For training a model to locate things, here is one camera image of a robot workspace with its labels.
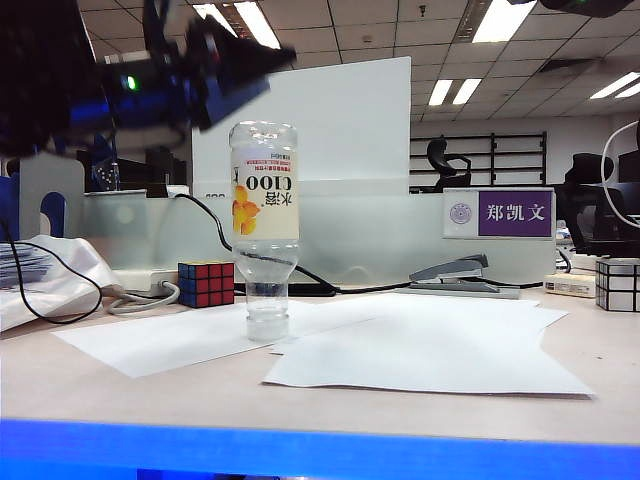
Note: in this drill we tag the small white box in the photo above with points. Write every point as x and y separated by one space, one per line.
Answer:
178 191

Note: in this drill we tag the black flat monitor base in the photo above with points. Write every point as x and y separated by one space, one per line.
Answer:
310 289

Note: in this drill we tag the frosted glass desk partition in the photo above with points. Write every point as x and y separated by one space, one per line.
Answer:
360 235

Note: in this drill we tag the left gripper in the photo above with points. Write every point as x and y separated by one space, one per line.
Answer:
165 90

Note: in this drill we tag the purple and white name plate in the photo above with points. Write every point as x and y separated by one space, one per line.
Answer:
515 214

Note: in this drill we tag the ceiling light panel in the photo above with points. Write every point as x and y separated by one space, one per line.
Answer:
630 91
466 91
440 92
615 85
215 17
500 22
260 27

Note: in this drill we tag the white computer monitor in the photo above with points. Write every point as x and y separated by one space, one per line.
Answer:
350 125

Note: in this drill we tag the dark cabinet row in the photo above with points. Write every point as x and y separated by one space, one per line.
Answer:
150 167

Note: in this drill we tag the white printed plastic bag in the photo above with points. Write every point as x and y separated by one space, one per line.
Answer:
75 270

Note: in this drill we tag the black shelf rack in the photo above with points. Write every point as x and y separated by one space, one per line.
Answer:
492 160

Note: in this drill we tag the grey flat plate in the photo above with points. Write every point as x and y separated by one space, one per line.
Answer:
505 293

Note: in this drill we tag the white power strip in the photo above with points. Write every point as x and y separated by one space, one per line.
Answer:
145 280

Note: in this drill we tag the small black box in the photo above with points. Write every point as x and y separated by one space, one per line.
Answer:
157 190

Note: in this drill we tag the grey metal bookend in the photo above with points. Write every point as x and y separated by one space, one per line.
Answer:
55 180

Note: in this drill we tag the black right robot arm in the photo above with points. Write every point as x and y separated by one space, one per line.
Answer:
590 7

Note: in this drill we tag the black mesh office chair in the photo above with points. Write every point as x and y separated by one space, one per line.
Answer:
590 220

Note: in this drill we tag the stack of printed papers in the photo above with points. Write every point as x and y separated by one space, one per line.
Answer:
20 272

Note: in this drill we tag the grey stapler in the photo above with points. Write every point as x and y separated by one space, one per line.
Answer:
450 272

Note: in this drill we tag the blue edge strip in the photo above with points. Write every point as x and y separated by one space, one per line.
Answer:
300 450

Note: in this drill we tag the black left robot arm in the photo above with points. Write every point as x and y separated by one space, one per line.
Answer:
40 75

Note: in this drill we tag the white paper sheet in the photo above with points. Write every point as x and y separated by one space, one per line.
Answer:
425 360
175 340
500 320

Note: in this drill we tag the clear plastic bottle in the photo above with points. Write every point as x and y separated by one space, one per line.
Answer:
265 210

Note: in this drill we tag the silver mirror cube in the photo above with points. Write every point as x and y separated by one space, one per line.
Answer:
619 286

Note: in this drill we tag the colourful Rubik's cube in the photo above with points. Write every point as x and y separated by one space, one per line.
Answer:
207 285

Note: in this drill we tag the blue glass trophy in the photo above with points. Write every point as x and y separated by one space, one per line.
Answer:
106 172

